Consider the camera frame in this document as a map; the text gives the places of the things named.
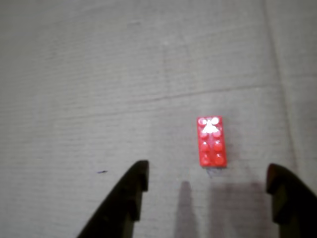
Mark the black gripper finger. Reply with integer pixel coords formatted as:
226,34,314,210
265,163,317,238
76,160,150,238

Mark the red lego block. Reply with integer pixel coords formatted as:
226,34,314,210
197,115,228,169

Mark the brown cardboard sheet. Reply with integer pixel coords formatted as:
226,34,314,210
0,0,317,238

